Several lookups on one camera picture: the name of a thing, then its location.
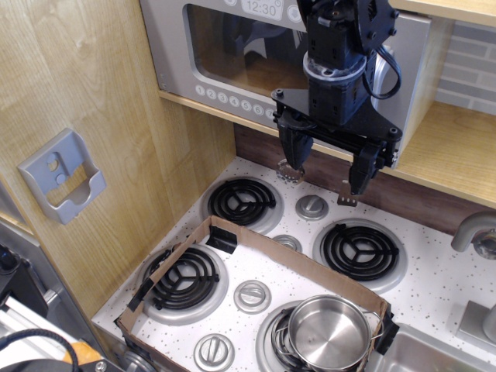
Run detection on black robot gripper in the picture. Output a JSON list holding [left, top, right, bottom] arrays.
[[271, 77, 402, 195]]

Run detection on silver microwave door handle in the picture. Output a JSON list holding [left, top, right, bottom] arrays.
[[371, 45, 394, 111]]

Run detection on grey toy microwave door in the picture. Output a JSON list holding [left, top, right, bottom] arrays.
[[139, 1, 433, 156]]

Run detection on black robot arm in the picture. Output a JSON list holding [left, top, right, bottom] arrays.
[[271, 1, 402, 195]]

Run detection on silver slotted spatula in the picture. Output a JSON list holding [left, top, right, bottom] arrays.
[[337, 180, 358, 207]]

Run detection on silver round strainer utensil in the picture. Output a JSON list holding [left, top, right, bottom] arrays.
[[276, 159, 305, 185]]

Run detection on back grey stove knob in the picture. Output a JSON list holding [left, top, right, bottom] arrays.
[[295, 195, 329, 222]]

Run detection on grey stove knob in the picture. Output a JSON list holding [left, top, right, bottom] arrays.
[[295, 195, 329, 222], [233, 280, 272, 314], [194, 333, 235, 372]]

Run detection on middle small grey knob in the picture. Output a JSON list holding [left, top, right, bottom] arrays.
[[272, 234, 302, 253]]

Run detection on back left black burner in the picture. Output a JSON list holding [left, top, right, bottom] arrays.
[[206, 178, 277, 226]]

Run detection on black burner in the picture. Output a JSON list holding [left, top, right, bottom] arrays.
[[206, 178, 277, 226], [319, 222, 400, 282], [270, 306, 309, 371], [151, 247, 223, 311]]

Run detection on back right black burner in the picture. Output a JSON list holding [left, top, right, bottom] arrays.
[[319, 222, 400, 282]]

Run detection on wooden shelf unit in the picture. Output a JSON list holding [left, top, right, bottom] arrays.
[[158, 1, 495, 208]]

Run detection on centre grey stove knob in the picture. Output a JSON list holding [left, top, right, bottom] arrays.
[[233, 280, 272, 314]]

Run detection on grey sink faucet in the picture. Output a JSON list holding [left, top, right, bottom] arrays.
[[451, 212, 495, 260]]

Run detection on stainless steel pot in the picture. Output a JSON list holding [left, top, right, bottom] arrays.
[[276, 294, 384, 371]]

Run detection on front left black burner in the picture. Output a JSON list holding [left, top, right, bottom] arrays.
[[151, 247, 223, 311]]

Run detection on front right black burner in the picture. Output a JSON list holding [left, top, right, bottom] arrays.
[[270, 306, 309, 371]]

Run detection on stainless steel sink basin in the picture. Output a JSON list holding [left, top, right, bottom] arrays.
[[364, 323, 495, 371]]

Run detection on front grey stove knob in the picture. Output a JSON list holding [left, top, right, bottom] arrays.
[[194, 333, 235, 372]]

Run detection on brown cardboard frame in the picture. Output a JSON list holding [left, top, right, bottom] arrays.
[[115, 217, 392, 371]]

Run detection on grey faucet handle base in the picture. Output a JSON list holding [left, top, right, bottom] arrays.
[[456, 301, 495, 346]]

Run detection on grey wall phone holder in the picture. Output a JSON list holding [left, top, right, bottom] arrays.
[[17, 128, 107, 225]]

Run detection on black cable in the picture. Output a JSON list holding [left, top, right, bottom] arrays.
[[0, 328, 80, 372]]

